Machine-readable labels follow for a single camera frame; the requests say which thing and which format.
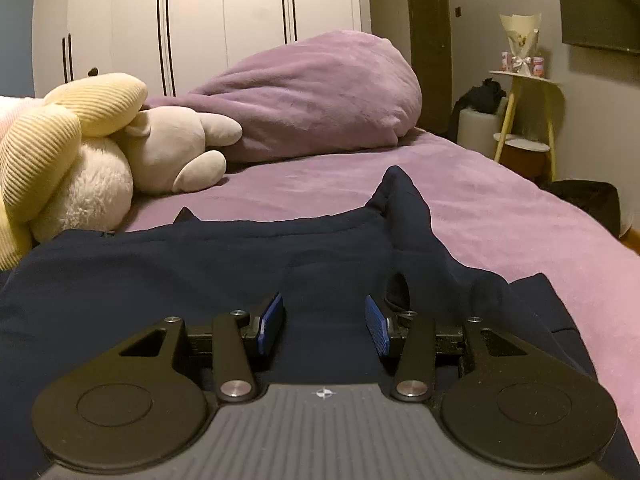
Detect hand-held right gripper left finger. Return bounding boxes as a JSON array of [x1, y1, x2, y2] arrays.
[[116, 292, 287, 405]]

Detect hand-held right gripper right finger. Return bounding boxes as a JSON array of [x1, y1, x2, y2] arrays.
[[364, 294, 535, 404]]

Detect dark navy zip jacket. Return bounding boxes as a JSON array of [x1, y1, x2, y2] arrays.
[[0, 166, 633, 480]]

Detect dark clothes pile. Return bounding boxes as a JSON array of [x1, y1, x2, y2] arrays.
[[451, 77, 507, 117]]

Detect purple bed sheet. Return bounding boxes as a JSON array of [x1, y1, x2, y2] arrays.
[[115, 127, 640, 480]]

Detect beige plush toy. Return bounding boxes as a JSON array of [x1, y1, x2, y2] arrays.
[[120, 106, 244, 194]]

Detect white round stool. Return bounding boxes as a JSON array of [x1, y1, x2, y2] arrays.
[[458, 97, 509, 159]]

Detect brown round basket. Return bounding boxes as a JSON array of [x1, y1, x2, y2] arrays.
[[500, 142, 549, 179]]

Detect white fluffy plush toy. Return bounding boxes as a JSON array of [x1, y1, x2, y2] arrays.
[[29, 135, 134, 242]]

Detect purple fluffy duvet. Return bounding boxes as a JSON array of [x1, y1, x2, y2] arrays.
[[147, 30, 422, 164]]

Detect black fabric bag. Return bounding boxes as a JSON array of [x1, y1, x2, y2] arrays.
[[542, 180, 622, 239]]

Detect dark door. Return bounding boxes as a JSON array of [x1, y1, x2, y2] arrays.
[[404, 0, 454, 135]]

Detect white side table yellow legs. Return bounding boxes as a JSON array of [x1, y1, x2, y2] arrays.
[[489, 69, 564, 184]]

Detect yellow ribbed flower plush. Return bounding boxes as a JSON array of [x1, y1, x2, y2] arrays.
[[0, 72, 149, 271]]

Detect white wardrobe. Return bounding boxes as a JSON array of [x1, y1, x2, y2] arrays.
[[31, 0, 372, 100]]

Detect cream wrapped bouquet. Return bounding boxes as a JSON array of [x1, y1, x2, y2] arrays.
[[500, 11, 544, 78]]

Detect white pink plush toy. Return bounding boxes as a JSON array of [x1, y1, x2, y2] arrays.
[[0, 94, 47, 139]]

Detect wall television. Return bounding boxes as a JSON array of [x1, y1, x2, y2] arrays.
[[554, 0, 640, 56]]

